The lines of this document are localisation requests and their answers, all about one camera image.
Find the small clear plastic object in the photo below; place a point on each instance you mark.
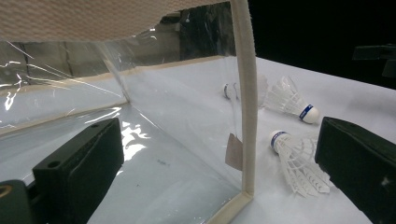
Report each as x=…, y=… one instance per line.
x=229, y=90
x=306, y=113

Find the white shuttlecock with blue band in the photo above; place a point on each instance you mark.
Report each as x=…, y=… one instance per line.
x=280, y=140

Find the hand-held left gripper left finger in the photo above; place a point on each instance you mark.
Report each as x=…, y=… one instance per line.
x=77, y=168

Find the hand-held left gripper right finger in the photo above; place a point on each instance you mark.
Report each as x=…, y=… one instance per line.
x=358, y=161

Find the transparent bag with beige trim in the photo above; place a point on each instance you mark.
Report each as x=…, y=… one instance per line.
x=247, y=93

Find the white table sheet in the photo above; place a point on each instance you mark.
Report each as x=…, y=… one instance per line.
x=342, y=102

